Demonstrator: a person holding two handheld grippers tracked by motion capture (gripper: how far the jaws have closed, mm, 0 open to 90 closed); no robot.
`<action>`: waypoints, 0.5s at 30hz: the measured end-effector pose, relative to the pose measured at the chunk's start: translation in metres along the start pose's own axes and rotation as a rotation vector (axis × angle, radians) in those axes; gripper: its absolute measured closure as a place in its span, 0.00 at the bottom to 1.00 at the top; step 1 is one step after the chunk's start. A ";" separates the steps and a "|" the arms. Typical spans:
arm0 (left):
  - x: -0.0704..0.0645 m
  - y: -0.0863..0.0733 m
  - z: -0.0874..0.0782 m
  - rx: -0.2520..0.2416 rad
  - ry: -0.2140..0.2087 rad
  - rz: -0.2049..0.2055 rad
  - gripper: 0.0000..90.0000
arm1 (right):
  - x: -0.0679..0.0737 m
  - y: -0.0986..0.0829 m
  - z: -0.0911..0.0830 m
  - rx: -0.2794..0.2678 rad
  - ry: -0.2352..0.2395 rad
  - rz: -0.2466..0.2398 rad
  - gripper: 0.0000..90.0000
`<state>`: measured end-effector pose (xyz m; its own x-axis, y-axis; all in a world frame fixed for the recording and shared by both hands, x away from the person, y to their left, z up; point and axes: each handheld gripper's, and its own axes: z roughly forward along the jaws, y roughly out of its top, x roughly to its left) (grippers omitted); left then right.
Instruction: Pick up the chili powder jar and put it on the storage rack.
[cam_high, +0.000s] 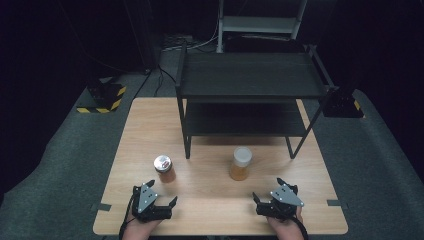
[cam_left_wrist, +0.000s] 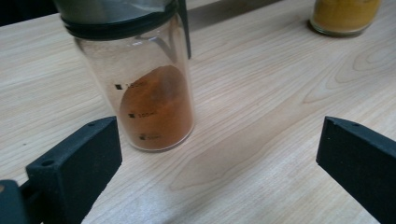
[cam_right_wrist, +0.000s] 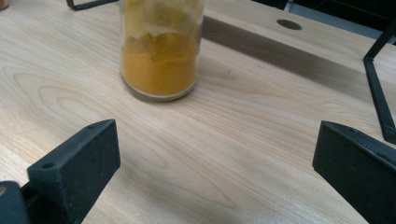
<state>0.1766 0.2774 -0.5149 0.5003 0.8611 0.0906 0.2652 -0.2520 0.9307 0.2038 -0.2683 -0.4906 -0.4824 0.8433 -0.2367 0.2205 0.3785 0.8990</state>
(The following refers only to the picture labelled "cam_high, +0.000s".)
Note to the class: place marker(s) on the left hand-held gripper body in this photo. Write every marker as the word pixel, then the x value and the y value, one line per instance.
pixel 146 200

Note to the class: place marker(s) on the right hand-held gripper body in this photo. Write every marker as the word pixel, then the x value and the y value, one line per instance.
pixel 283 200

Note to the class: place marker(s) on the silver lid orange jar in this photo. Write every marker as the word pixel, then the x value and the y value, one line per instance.
pixel 164 168

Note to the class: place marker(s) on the white lid amber jar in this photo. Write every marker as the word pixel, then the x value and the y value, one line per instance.
pixel 240 163

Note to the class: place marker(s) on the black two-tier shelf rack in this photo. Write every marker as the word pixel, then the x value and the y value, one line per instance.
pixel 250 75

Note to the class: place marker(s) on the person's right hand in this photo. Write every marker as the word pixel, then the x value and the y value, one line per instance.
pixel 286 229

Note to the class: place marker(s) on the person's left hand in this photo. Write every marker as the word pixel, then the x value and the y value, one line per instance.
pixel 140 229

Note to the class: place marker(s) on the grey tape strip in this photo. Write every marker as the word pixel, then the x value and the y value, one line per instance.
pixel 101 207
pixel 336 203

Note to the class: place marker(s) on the grey metal stand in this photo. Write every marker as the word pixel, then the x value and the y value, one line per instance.
pixel 258 24

